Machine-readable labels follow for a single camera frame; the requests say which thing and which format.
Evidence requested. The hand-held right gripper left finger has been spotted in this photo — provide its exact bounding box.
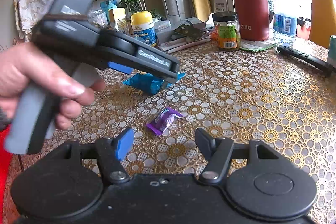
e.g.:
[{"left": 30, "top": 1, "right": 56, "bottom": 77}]
[{"left": 47, "top": 127, "right": 134, "bottom": 184}]

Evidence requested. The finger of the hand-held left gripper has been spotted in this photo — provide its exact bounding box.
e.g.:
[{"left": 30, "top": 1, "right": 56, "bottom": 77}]
[{"left": 107, "top": 59, "right": 181, "bottom": 90}]

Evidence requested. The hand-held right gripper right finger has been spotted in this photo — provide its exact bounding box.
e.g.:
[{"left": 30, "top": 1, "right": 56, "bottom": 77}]
[{"left": 196, "top": 127, "right": 282, "bottom": 184}]

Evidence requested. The blue snack packet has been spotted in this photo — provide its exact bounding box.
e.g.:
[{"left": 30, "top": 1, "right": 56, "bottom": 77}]
[{"left": 122, "top": 71, "right": 182, "bottom": 95}]

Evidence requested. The purple candy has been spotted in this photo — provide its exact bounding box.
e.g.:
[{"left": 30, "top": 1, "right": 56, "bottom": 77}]
[{"left": 146, "top": 106, "right": 184, "bottom": 135}]

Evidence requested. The red and white box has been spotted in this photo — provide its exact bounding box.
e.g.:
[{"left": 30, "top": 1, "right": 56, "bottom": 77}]
[{"left": 0, "top": 124, "right": 22, "bottom": 224}]

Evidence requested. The person's left hand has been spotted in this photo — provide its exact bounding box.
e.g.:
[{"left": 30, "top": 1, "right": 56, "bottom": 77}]
[{"left": 0, "top": 42, "right": 107, "bottom": 131}]

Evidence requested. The clear plastic bag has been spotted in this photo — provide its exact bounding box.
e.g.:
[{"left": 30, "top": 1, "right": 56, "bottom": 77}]
[{"left": 88, "top": 8, "right": 108, "bottom": 28}]

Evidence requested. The teal bottle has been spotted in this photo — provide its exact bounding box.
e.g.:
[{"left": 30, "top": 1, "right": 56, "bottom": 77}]
[{"left": 99, "top": 0, "right": 117, "bottom": 17}]

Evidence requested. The yellow lid vitamin bottle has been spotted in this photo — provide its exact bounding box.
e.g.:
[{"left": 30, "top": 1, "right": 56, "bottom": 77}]
[{"left": 130, "top": 10, "right": 158, "bottom": 47}]

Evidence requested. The tall yellow snack packet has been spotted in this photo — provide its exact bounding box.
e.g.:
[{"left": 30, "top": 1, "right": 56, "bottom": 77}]
[{"left": 108, "top": 7, "right": 127, "bottom": 33}]

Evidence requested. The stack of papers and books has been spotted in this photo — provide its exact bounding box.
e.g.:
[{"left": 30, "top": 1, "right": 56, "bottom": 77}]
[{"left": 153, "top": 18, "right": 211, "bottom": 53}]

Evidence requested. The green coaster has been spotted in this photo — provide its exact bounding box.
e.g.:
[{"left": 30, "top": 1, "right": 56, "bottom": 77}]
[{"left": 240, "top": 39, "right": 278, "bottom": 53}]

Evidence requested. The glass jar black lid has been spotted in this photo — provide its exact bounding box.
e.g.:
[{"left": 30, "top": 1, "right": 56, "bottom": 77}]
[{"left": 212, "top": 11, "right": 242, "bottom": 51}]

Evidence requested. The white card stand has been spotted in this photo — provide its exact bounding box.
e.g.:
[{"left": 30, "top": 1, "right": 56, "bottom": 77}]
[{"left": 213, "top": 0, "right": 228, "bottom": 13}]

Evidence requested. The black remote control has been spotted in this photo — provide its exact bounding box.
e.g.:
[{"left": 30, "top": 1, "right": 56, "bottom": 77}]
[{"left": 277, "top": 45, "right": 336, "bottom": 78}]

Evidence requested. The clear water bottle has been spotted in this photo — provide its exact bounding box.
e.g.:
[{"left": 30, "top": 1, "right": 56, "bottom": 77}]
[{"left": 273, "top": 0, "right": 299, "bottom": 42}]

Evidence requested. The tissue box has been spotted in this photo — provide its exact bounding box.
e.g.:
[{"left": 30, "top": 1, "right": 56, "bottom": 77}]
[{"left": 327, "top": 35, "right": 336, "bottom": 64}]

